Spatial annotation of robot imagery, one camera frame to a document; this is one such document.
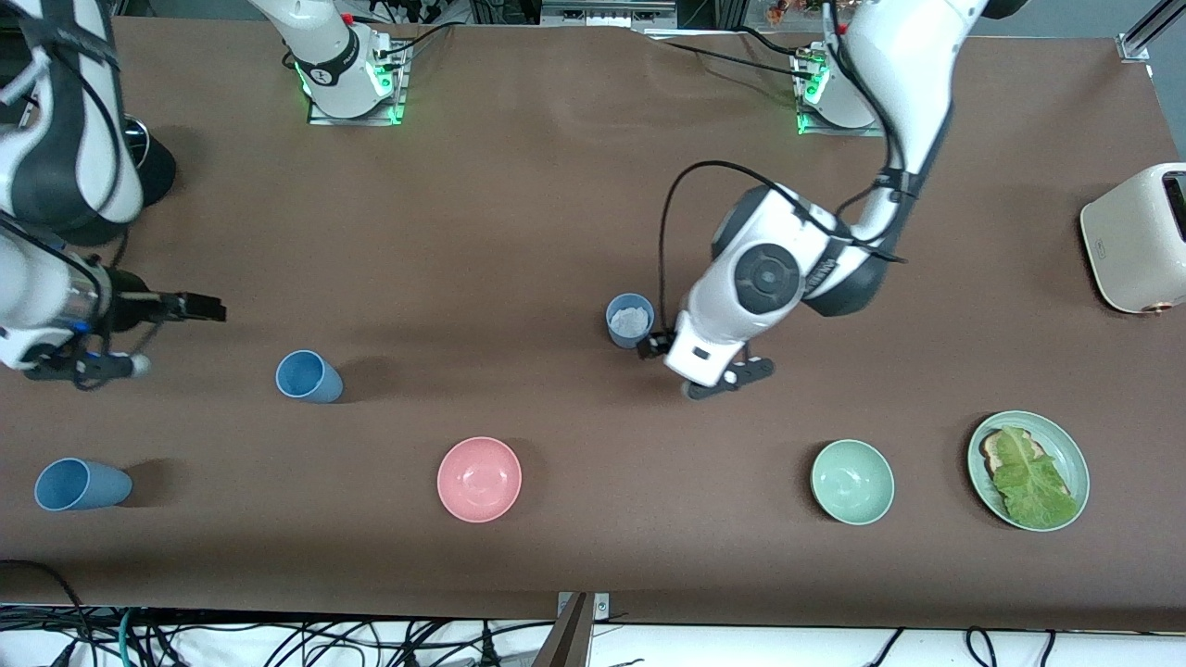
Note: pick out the crumpled white paper ball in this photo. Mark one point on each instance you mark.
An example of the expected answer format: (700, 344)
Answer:
(630, 320)

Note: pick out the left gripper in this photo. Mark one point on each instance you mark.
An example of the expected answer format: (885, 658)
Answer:
(657, 345)

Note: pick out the dark brown pole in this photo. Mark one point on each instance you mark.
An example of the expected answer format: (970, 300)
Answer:
(567, 639)

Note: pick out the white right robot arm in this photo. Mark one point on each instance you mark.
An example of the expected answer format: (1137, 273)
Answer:
(329, 65)

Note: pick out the pink bowl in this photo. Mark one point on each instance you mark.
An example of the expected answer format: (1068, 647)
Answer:
(479, 479)

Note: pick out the silver table edge clamp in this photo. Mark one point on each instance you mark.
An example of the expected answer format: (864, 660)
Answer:
(602, 607)

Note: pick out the toasted bread slice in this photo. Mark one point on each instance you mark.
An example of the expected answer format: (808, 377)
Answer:
(991, 454)

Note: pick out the cream white toaster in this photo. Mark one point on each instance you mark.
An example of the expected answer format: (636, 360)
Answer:
(1135, 241)

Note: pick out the green plate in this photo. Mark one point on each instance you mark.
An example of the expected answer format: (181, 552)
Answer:
(1066, 454)

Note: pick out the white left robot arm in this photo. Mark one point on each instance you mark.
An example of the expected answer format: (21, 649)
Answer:
(889, 74)

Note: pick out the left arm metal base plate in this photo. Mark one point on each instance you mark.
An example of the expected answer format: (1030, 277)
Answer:
(804, 120)

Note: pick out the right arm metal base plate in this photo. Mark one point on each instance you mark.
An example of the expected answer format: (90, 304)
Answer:
(397, 88)

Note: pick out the green lettuce leaf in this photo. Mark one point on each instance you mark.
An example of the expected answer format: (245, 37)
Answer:
(1033, 486)

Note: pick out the blue plastic cup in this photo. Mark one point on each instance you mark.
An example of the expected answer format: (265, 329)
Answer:
(88, 486)
(310, 380)

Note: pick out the blue cup with paper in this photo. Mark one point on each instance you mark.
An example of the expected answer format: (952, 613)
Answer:
(623, 338)

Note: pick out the silver table corner bracket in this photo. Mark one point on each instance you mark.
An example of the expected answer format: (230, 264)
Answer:
(1144, 32)

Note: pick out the green bowl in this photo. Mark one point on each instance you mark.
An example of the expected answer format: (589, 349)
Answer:
(852, 482)

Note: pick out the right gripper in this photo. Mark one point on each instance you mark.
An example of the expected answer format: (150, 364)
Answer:
(128, 307)

